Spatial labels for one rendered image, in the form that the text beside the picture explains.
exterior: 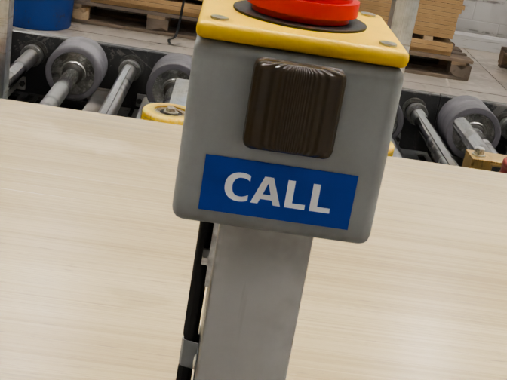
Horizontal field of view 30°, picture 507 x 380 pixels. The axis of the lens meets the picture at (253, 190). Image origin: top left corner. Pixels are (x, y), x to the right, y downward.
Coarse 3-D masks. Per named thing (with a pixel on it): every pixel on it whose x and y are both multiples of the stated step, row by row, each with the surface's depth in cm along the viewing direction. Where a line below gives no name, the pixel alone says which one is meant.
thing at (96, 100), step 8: (24, 80) 197; (16, 88) 196; (24, 88) 198; (104, 88) 198; (8, 96) 189; (96, 96) 193; (104, 96) 194; (144, 96) 198; (88, 104) 187; (96, 104) 188; (136, 104) 199; (144, 104) 193; (400, 136) 202; (400, 152) 189
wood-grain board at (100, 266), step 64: (0, 128) 116; (64, 128) 120; (128, 128) 124; (0, 192) 97; (64, 192) 100; (128, 192) 103; (384, 192) 116; (448, 192) 120; (0, 256) 84; (64, 256) 86; (128, 256) 88; (192, 256) 90; (320, 256) 95; (384, 256) 97; (448, 256) 100; (0, 320) 73; (64, 320) 75; (128, 320) 76; (320, 320) 82; (384, 320) 84; (448, 320) 86
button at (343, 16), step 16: (256, 0) 32; (272, 0) 32; (288, 0) 32; (304, 0) 32; (320, 0) 32; (336, 0) 32; (352, 0) 33; (272, 16) 32; (288, 16) 32; (304, 16) 32; (320, 16) 32; (336, 16) 32; (352, 16) 33
